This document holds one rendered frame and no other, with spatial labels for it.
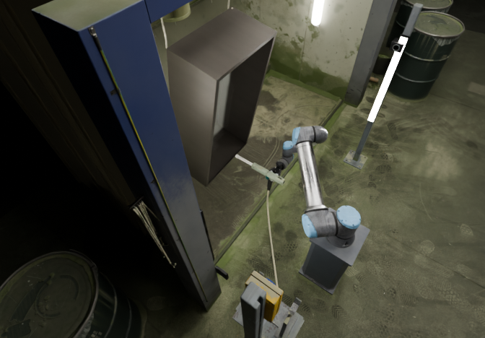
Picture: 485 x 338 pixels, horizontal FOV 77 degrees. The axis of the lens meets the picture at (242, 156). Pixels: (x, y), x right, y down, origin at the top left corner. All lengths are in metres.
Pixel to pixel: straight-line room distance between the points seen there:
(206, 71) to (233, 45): 0.28
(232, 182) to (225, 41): 1.63
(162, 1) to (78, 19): 0.20
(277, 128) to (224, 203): 1.16
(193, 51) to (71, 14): 1.04
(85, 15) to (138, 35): 0.12
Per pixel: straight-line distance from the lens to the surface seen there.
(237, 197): 3.01
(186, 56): 1.74
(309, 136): 2.11
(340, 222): 1.97
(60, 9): 0.85
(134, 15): 0.81
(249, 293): 0.98
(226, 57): 1.76
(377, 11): 3.52
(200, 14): 3.82
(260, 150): 3.36
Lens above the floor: 2.59
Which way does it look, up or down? 50 degrees down
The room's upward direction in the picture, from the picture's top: 2 degrees counter-clockwise
